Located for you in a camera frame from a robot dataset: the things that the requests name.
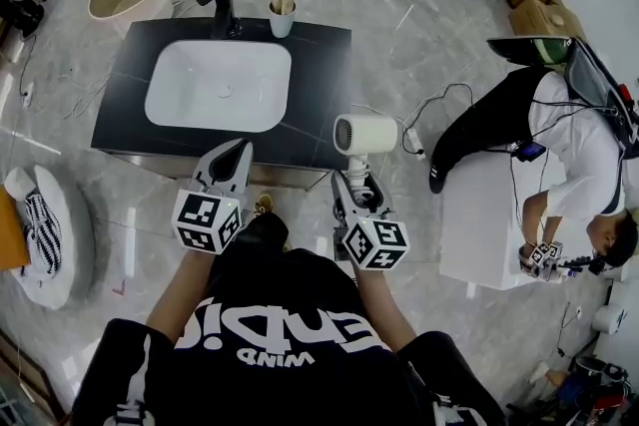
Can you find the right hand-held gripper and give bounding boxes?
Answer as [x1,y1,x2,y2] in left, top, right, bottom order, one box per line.
[331,170,410,271]

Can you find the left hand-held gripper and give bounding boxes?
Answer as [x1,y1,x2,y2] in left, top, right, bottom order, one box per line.
[172,138,255,255]

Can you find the white hair dryer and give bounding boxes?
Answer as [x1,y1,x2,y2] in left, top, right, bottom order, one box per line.
[332,113,399,202]

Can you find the person's left forearm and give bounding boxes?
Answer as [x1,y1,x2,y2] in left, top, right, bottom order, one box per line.
[144,243,227,345]

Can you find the person's right forearm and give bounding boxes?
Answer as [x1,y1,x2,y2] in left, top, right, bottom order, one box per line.
[351,258,418,355]

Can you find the white sink basin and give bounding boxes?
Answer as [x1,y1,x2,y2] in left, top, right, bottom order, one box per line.
[144,39,294,134]

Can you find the black sink counter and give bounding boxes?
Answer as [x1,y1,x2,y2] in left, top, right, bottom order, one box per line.
[90,17,353,172]

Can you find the white box cabinet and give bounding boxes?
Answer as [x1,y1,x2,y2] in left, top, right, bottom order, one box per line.
[438,148,571,291]

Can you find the person's black printed shirt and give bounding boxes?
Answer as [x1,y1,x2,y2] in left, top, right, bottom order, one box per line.
[72,213,506,426]

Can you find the white cup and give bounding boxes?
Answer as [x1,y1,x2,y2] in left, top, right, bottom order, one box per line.
[268,0,298,40]

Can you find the black faucet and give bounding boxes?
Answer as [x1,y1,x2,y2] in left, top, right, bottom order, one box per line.
[196,0,244,40]

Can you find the black white striped cloth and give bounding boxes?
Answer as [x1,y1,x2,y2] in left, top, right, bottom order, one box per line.
[20,192,64,276]

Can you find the cardboard boxes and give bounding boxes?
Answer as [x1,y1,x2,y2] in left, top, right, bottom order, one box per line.
[505,0,586,40]

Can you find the white paper roll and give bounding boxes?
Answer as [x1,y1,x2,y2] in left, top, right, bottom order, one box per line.
[591,303,628,336]

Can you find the black cable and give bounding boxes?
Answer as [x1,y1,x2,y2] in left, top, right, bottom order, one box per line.
[398,82,475,152]

